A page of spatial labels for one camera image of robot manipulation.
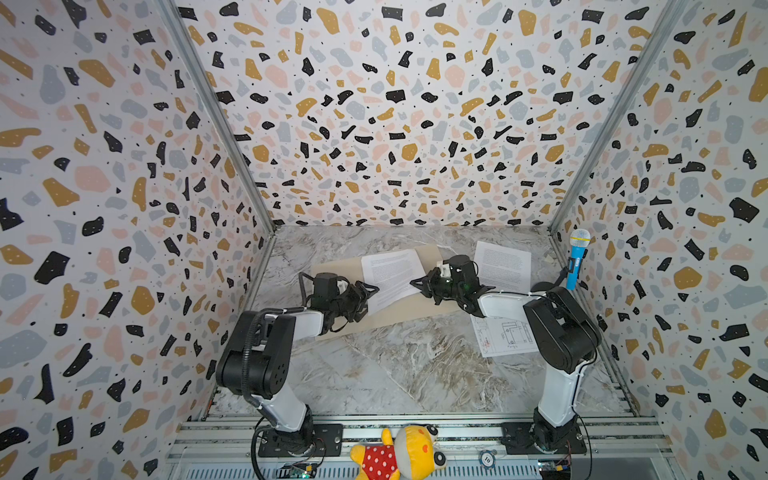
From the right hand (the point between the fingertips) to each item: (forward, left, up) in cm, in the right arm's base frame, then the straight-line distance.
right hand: (404, 276), depth 90 cm
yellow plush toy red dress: (-44, -2, -6) cm, 45 cm away
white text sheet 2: (+14, -37, -15) cm, 43 cm away
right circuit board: (-46, -37, -15) cm, 60 cm away
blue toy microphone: (+5, -49, +11) cm, 50 cm away
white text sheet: (+8, +4, -10) cm, 14 cm away
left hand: (-3, +8, -4) cm, 10 cm away
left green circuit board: (-47, +24, -14) cm, 55 cm away
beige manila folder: (+19, -9, -14) cm, 25 cm away
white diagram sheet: (-12, -31, -14) cm, 36 cm away
